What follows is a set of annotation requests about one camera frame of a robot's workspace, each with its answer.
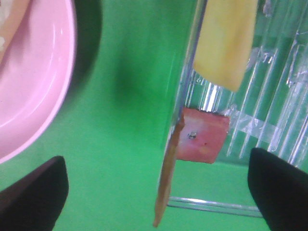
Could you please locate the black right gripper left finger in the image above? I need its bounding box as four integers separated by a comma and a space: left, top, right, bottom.
0, 156, 69, 231

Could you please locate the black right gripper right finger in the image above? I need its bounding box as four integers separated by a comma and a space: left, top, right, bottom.
247, 148, 308, 231

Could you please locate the bacon strip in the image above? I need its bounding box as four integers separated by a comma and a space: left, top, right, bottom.
153, 107, 230, 228

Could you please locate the yellow cheese slice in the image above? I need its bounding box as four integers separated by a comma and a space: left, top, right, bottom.
193, 0, 258, 92

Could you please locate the bread slice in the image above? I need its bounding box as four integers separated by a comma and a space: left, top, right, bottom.
0, 0, 30, 62

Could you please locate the right clear plastic tray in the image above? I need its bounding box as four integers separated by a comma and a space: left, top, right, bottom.
168, 0, 308, 218

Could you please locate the pink round plate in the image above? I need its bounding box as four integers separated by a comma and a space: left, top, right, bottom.
0, 0, 77, 162

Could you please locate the green tablecloth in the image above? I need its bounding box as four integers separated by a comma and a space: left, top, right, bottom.
0, 0, 275, 231

